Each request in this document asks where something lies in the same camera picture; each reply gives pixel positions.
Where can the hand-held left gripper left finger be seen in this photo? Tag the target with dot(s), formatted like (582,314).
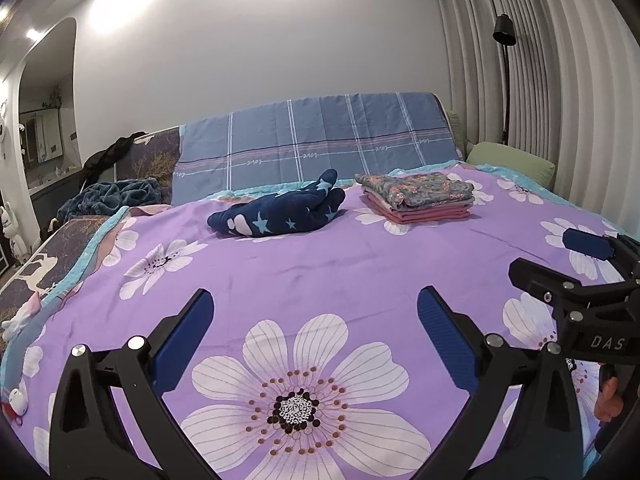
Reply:
(185,340)

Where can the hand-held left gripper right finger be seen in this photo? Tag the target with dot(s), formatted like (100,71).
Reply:
(445,335)

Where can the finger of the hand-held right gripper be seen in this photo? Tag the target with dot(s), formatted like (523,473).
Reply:
(535,275)
(587,244)

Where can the dark blue star fleece pajama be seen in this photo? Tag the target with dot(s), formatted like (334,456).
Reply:
(270,215)

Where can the stack of folded clothes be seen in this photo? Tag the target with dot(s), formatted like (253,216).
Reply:
(415,190)

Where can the person's right hand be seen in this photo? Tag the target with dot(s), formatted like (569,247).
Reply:
(607,402)

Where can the green pillow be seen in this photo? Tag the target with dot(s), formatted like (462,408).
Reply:
(515,162)

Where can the pink folded garment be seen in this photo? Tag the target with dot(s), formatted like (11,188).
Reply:
(425,216)

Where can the purple floral bedsheet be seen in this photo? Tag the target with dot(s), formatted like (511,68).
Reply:
(350,260)

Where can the white pleated curtain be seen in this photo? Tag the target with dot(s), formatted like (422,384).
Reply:
(575,85)

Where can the blue fleece blanket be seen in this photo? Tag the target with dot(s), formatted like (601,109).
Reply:
(115,195)

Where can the white pink plush toy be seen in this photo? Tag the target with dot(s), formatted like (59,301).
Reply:
(22,317)

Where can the green cushion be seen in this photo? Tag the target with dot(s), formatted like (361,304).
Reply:
(457,130)

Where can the small white red toy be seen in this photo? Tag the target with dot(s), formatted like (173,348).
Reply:
(17,400)

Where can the white cat figurine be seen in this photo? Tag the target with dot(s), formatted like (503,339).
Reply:
(12,240)

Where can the black clothing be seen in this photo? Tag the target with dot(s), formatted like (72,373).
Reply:
(110,152)

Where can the black floor lamp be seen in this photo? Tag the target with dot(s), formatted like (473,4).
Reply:
(504,30)

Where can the blue plaid sheet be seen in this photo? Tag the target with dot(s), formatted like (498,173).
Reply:
(325,130)

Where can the mirror cabinet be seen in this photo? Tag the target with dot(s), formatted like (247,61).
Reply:
(42,135)

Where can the small potted plant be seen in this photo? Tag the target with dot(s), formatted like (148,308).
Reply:
(55,97)

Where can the ceiling spotlight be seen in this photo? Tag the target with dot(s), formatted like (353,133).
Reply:
(33,33)

